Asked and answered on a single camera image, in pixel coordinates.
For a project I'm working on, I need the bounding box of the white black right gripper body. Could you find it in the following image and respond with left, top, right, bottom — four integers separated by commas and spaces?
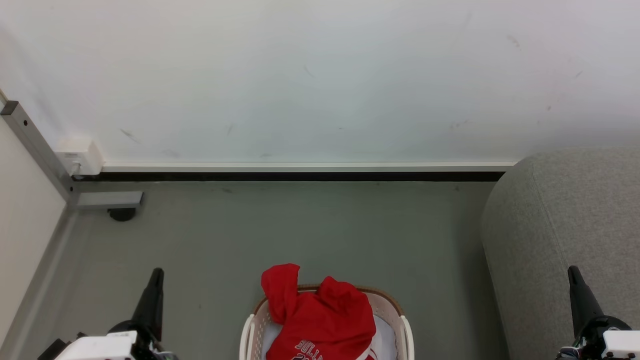
556, 315, 640, 360

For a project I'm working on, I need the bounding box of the red hooded sweatshirt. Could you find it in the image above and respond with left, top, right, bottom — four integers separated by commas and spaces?
260, 263, 377, 360

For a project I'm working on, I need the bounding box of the grey fabric sofa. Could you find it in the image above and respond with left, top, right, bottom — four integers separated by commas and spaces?
481, 147, 640, 360

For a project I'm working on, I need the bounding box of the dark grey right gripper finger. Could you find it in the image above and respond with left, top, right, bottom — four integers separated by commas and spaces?
567, 265, 604, 339

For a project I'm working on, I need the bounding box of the white cloth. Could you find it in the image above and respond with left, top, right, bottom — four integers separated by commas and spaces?
260, 315, 399, 360

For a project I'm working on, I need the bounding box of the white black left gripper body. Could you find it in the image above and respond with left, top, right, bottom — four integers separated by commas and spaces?
52, 320, 178, 360

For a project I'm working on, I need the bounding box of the beige partition panel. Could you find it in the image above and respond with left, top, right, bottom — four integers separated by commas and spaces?
0, 90, 76, 360

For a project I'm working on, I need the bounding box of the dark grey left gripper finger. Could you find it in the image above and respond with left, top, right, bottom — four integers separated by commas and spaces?
131, 267, 165, 342

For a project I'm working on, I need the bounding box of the white and black baseboard strip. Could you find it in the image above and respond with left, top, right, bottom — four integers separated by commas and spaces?
75, 161, 519, 182

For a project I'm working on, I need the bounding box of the white laundry basket brown rim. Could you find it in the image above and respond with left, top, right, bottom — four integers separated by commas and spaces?
239, 284, 416, 360

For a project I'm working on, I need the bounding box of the grey aluminium frame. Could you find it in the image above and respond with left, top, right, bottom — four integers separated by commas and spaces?
0, 100, 145, 211

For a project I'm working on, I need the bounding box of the white wall outlet box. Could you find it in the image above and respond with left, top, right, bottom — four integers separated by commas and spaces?
55, 139, 104, 177

